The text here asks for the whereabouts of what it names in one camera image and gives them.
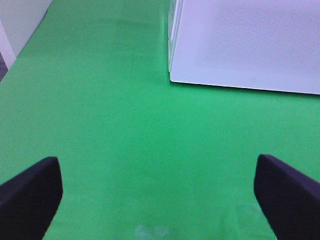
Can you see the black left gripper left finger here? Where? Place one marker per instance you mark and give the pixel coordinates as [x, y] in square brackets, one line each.
[30, 200]

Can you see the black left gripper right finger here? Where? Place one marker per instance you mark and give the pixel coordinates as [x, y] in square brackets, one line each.
[289, 199]

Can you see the white microwave oven body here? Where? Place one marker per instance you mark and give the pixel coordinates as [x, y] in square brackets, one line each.
[174, 17]

